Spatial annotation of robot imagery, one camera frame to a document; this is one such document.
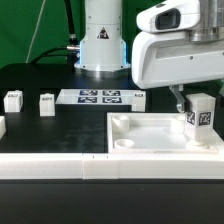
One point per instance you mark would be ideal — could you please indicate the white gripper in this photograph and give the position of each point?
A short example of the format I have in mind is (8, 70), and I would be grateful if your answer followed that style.
(180, 42)

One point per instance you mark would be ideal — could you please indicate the white square tabletop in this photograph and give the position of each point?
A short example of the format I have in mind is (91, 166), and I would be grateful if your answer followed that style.
(147, 133)

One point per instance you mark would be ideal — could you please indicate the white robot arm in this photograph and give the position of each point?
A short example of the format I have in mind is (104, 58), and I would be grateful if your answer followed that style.
(102, 50)

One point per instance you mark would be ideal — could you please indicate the white marker sheet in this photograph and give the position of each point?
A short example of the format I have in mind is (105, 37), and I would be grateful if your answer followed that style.
(97, 97)

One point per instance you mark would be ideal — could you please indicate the white U-shaped fence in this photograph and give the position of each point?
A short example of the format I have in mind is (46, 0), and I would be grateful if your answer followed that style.
(110, 166)

